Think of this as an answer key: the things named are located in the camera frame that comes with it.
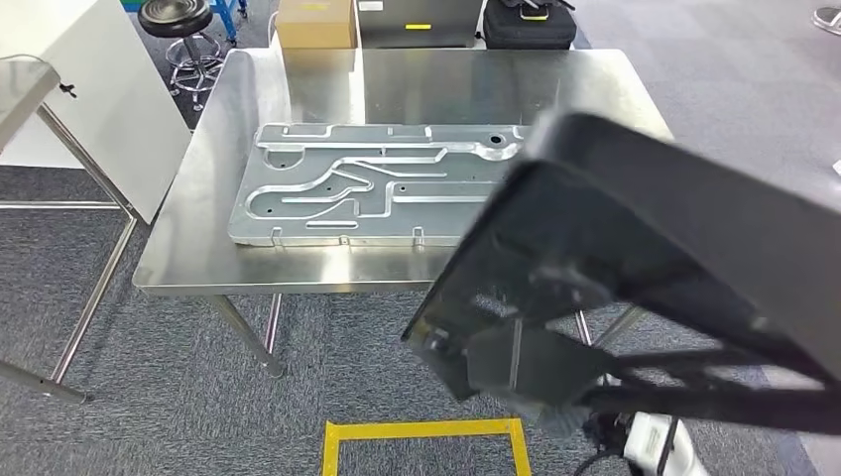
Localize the steel frame table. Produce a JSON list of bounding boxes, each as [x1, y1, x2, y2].
[[0, 54, 141, 406]]

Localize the stainless steel workbench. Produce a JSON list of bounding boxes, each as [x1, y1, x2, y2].
[[131, 47, 676, 381]]

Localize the black round stool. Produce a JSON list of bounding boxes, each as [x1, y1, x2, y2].
[[137, 0, 226, 113]]

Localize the grey handheld controller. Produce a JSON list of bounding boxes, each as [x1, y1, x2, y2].
[[499, 0, 578, 21]]

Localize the black plastic plate bracket part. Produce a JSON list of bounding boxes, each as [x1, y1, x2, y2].
[[401, 110, 841, 439]]

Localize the large silver stamped metal plate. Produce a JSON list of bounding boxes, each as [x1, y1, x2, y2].
[[227, 122, 535, 250]]

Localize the black camera cable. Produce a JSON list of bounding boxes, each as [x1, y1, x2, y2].
[[571, 419, 679, 476]]

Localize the blue metal cart frame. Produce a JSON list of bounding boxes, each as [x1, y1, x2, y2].
[[208, 0, 250, 46]]

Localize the white cabinet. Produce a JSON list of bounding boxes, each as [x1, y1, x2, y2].
[[0, 0, 193, 226]]

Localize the grey laptop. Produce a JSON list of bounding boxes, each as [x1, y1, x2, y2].
[[356, 0, 485, 50]]

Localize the black carrying case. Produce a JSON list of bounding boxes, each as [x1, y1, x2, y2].
[[482, 3, 579, 52]]

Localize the brown cardboard box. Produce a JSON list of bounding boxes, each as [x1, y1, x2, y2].
[[274, 0, 359, 51]]

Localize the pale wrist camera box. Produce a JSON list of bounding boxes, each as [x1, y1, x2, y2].
[[622, 412, 692, 471]]

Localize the yellow floor tape square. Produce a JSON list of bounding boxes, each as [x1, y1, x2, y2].
[[321, 417, 534, 476]]

